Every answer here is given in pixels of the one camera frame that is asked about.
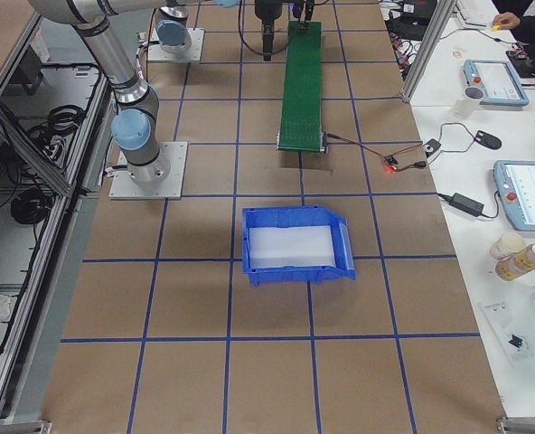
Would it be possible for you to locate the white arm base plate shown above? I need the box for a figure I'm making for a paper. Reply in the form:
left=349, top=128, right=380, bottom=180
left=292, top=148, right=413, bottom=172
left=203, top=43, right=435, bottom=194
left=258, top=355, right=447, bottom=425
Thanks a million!
left=109, top=142, right=188, bottom=200
left=147, top=25, right=205, bottom=63

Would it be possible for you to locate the blue plastic bin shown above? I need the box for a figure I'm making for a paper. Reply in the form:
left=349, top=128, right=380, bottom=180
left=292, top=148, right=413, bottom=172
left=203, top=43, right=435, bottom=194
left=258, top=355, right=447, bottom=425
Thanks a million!
left=241, top=205, right=356, bottom=287

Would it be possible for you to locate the teach pendant tablet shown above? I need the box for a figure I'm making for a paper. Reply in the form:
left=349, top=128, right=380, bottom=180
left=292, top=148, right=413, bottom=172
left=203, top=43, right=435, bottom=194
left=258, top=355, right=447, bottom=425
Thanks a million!
left=463, top=60, right=529, bottom=107
left=493, top=160, right=535, bottom=231

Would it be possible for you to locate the beige lidded cup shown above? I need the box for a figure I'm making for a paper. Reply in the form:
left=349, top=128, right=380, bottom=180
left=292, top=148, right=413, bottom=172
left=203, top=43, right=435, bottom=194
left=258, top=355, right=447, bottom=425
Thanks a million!
left=489, top=231, right=526, bottom=260

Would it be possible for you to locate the near teach pendant tablet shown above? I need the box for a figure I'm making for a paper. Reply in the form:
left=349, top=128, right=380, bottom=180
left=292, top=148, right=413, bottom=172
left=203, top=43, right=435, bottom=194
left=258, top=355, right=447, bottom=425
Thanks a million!
left=493, top=160, right=535, bottom=231

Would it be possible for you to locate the red conveyor power wire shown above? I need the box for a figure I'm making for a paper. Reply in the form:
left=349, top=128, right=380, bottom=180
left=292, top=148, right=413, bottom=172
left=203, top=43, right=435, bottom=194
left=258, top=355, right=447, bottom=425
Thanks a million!
left=325, top=131, right=427, bottom=174

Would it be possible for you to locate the white mug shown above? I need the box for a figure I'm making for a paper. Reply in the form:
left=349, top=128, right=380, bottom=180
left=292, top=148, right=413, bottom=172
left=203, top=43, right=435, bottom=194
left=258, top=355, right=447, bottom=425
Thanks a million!
left=453, top=86, right=485, bottom=118

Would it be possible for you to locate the green conveyor belt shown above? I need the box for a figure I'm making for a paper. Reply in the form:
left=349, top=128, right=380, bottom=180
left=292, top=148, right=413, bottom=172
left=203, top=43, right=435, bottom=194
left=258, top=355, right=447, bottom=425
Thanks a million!
left=277, top=21, right=326, bottom=153

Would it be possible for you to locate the black power brick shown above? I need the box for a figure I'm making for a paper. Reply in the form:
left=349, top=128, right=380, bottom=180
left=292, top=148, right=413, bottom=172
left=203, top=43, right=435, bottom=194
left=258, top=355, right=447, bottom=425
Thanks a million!
left=449, top=193, right=483, bottom=217

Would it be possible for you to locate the far teach pendant tablet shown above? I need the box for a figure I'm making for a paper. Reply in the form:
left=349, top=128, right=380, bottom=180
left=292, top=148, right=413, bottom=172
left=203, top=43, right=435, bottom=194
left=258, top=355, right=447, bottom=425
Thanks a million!
left=463, top=60, right=529, bottom=107

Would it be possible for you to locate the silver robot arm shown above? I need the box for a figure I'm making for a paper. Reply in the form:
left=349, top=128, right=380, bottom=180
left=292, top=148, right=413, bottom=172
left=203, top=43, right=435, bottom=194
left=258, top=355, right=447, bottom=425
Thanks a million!
left=154, top=1, right=317, bottom=61
left=30, top=1, right=189, bottom=184

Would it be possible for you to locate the yellow drink can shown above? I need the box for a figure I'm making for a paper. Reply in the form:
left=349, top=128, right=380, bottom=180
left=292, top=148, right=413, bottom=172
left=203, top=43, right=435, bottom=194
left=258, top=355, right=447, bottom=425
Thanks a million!
left=495, top=243, right=535, bottom=281

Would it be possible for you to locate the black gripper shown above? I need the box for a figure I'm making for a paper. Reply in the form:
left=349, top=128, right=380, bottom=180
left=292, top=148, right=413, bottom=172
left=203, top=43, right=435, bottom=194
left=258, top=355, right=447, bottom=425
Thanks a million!
left=254, top=0, right=283, bottom=61
left=292, top=0, right=315, bottom=24

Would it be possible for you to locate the small red led board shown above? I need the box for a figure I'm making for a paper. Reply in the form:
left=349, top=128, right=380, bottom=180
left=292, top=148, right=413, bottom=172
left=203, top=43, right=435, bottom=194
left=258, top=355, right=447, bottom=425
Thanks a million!
left=382, top=155, right=399, bottom=173

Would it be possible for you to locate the aluminium frame post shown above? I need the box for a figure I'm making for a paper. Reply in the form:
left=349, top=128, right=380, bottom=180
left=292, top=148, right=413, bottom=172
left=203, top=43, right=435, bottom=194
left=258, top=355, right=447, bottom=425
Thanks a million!
left=401, top=0, right=457, bottom=103

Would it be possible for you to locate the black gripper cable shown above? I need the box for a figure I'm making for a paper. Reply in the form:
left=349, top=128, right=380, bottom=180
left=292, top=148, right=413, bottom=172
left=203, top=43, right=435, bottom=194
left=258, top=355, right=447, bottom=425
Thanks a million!
left=236, top=0, right=291, bottom=56

